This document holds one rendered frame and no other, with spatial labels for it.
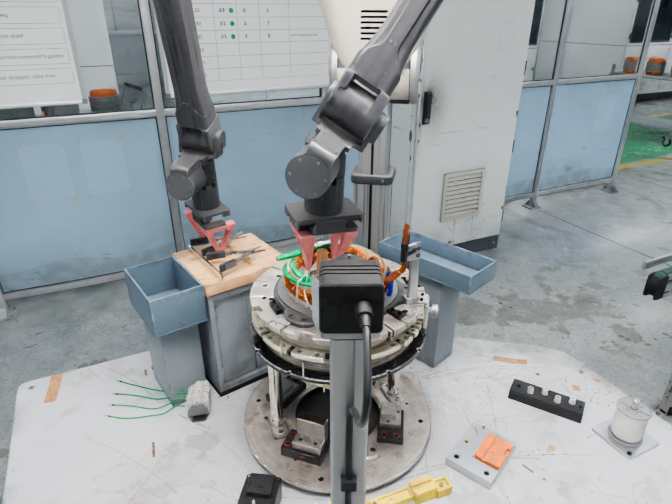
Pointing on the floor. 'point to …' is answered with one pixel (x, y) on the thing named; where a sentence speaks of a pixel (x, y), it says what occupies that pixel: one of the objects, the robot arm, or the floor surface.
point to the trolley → (655, 117)
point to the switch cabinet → (461, 123)
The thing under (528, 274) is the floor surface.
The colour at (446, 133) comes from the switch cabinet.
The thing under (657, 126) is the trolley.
